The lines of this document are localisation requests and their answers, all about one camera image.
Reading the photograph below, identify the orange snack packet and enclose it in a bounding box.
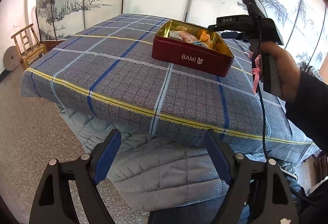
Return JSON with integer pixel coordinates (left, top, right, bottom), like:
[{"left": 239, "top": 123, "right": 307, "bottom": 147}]
[{"left": 200, "top": 30, "right": 212, "bottom": 48}]

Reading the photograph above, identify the clear pink snack packet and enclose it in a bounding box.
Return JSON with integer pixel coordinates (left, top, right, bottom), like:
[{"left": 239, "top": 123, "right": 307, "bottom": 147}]
[{"left": 178, "top": 31, "right": 199, "bottom": 44}]

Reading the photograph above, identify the right forearm dark sleeve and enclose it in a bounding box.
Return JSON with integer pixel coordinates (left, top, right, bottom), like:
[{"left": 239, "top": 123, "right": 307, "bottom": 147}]
[{"left": 286, "top": 72, "right": 328, "bottom": 154}]

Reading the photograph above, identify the right hand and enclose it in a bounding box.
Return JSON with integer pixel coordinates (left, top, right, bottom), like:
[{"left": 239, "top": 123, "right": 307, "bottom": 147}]
[{"left": 249, "top": 40, "right": 300, "bottom": 103}]

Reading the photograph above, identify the pink ribbon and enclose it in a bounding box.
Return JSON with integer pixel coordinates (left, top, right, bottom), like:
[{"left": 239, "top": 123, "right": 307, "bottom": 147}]
[{"left": 250, "top": 52, "right": 261, "bottom": 94}]

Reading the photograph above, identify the red gold tin box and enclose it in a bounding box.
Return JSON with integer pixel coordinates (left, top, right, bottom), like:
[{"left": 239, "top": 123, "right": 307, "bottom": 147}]
[{"left": 152, "top": 20, "right": 234, "bottom": 77}]

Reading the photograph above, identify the light blue quilted cover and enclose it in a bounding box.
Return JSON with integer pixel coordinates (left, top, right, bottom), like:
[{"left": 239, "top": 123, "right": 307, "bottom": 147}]
[{"left": 54, "top": 104, "right": 303, "bottom": 213}]

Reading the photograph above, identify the blue plaid tablecloth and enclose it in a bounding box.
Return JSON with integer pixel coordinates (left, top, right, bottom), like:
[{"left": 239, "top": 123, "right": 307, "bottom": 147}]
[{"left": 20, "top": 14, "right": 285, "bottom": 139}]

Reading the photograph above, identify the round stone disc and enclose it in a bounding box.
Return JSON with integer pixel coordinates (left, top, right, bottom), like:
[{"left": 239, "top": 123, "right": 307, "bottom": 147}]
[{"left": 3, "top": 46, "right": 20, "bottom": 71}]

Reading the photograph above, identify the light wooden chair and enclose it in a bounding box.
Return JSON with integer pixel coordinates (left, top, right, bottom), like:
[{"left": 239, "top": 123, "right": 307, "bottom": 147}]
[{"left": 11, "top": 24, "right": 48, "bottom": 69}]

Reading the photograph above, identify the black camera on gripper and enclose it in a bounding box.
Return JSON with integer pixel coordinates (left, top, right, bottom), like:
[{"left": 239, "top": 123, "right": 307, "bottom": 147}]
[{"left": 242, "top": 0, "right": 284, "bottom": 45}]

